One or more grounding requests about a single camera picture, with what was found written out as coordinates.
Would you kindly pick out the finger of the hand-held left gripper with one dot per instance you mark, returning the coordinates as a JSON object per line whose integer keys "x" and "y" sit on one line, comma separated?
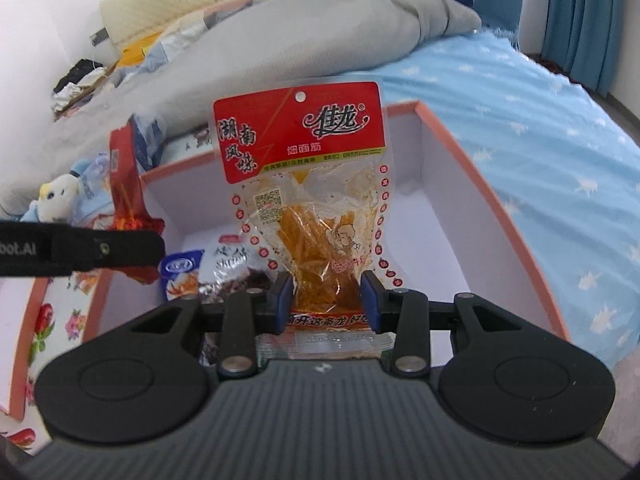
{"x": 130, "y": 250}

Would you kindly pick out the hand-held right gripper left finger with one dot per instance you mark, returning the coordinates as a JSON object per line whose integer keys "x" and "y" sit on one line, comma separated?
{"x": 282, "y": 305}

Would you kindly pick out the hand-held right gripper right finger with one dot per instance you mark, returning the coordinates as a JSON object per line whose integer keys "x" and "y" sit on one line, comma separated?
{"x": 370, "y": 300}

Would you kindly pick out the red flame-print snack packet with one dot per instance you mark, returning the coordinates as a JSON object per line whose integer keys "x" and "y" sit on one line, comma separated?
{"x": 125, "y": 185}

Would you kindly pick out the clear snack packet red label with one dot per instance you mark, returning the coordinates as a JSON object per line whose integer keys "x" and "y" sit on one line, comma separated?
{"x": 300, "y": 130}

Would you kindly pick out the blue snack packet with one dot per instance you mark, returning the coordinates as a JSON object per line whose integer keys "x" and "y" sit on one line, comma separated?
{"x": 180, "y": 270}

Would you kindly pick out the white plush toy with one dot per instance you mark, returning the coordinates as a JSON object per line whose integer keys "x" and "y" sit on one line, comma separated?
{"x": 55, "y": 195}

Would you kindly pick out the clear packet dark contents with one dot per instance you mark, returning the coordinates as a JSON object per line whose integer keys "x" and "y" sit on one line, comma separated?
{"x": 230, "y": 260}

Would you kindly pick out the orange-rimmed white box lid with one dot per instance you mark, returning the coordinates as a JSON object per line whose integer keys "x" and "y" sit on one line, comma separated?
{"x": 15, "y": 340}

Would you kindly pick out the clear plastic bag blue print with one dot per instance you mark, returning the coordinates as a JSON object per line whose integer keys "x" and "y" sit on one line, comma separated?
{"x": 150, "y": 140}

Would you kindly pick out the white cloth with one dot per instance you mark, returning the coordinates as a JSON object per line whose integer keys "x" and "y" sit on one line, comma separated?
{"x": 75, "y": 92}

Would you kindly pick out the cardboard box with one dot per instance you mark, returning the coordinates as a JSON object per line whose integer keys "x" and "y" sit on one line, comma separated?
{"x": 100, "y": 85}

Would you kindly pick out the black clothes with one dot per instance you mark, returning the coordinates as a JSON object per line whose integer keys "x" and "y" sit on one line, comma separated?
{"x": 75, "y": 74}

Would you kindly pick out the light patchwork blanket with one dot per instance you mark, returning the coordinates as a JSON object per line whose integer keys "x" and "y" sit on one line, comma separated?
{"x": 185, "y": 30}

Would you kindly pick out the cream quilted headboard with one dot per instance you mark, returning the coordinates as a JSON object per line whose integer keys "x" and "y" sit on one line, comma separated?
{"x": 175, "y": 5}

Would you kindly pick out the grey duvet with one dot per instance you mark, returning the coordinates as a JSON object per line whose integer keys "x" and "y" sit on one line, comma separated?
{"x": 300, "y": 40}

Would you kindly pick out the red slippers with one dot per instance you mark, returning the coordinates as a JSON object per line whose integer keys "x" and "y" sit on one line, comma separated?
{"x": 552, "y": 64}

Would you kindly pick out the blue chair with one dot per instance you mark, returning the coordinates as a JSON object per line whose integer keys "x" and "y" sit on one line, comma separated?
{"x": 495, "y": 0}

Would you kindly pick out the blue curtain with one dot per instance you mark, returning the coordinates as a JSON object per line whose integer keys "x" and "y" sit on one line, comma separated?
{"x": 575, "y": 25}

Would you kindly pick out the grey wall socket plate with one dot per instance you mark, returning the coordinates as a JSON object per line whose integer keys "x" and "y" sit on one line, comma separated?
{"x": 98, "y": 36}

